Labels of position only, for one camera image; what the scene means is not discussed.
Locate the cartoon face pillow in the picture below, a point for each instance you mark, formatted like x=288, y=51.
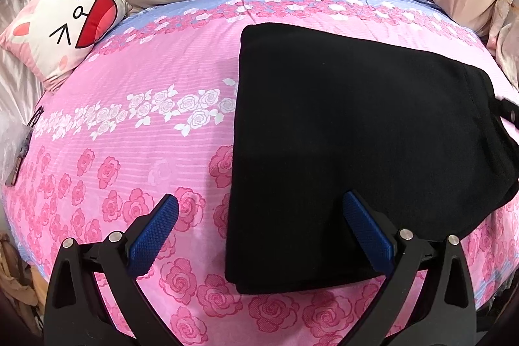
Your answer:
x=52, y=25

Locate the brown bag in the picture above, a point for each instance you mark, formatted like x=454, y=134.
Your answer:
x=14, y=273

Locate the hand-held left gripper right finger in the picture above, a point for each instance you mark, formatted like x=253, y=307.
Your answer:
x=367, y=232

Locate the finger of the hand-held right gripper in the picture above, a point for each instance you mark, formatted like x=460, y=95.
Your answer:
x=507, y=111

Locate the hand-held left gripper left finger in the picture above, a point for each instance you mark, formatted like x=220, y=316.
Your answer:
x=156, y=232

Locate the silver satin curtain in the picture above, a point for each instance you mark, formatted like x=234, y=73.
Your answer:
x=12, y=78

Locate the black pants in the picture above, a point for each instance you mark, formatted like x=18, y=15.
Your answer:
x=344, y=127

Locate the pink floral bed sheet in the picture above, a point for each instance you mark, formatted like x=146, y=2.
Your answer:
x=162, y=66

